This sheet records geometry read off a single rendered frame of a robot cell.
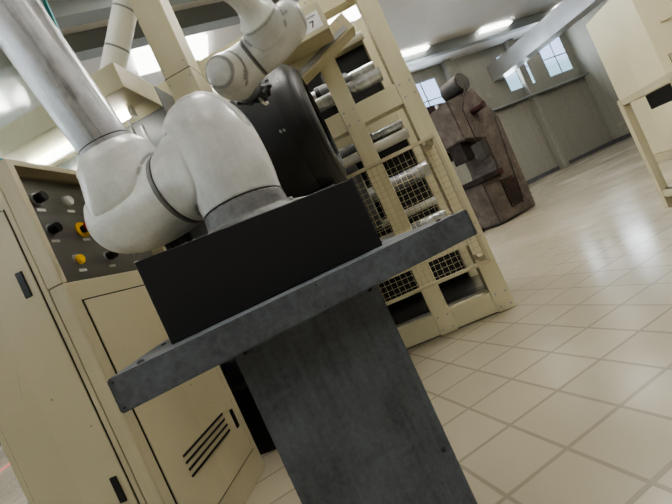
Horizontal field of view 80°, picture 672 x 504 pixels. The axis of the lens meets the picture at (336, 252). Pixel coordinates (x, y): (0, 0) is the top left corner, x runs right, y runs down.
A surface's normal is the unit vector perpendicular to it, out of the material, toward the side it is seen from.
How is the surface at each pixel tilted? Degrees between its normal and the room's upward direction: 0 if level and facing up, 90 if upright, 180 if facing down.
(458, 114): 90
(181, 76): 90
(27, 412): 90
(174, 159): 84
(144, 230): 129
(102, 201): 101
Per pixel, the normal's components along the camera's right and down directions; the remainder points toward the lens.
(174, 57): -0.14, 0.07
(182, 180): -0.36, 0.22
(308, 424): 0.29, -0.13
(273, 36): 0.33, 0.62
